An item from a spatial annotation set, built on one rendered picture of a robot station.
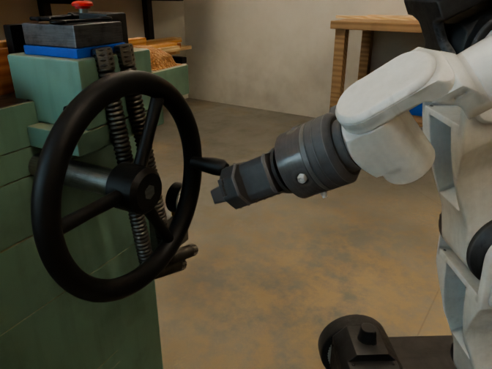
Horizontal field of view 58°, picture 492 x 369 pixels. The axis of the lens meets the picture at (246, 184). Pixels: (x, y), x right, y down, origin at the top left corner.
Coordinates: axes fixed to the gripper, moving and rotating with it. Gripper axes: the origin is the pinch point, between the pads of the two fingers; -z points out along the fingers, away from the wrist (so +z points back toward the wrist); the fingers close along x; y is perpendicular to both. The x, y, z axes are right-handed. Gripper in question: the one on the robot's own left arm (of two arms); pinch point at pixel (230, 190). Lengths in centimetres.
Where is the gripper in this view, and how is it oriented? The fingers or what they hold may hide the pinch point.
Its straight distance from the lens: 63.2
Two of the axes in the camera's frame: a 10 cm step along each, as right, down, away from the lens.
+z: 7.6, -3.0, -5.7
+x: 5.5, -1.6, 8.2
